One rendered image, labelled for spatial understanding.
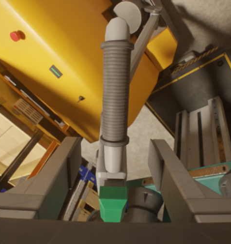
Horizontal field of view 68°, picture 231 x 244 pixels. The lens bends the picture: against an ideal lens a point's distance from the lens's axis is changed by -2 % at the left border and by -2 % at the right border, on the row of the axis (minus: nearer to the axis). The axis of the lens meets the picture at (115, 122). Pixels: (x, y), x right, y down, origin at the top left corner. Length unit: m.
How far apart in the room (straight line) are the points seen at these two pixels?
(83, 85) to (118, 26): 0.64
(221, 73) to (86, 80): 0.90
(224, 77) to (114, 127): 1.21
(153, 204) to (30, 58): 0.89
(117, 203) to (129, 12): 1.00
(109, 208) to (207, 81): 1.22
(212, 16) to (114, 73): 1.38
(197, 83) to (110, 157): 1.19
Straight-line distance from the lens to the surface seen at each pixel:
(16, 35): 0.85
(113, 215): 0.28
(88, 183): 3.17
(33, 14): 0.85
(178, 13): 1.53
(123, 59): 0.21
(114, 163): 0.24
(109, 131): 0.22
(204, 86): 1.39
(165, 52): 1.24
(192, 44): 1.59
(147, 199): 0.92
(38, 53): 0.87
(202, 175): 0.80
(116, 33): 0.22
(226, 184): 0.75
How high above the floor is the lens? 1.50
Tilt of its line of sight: 43 degrees down
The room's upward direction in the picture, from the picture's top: 157 degrees counter-clockwise
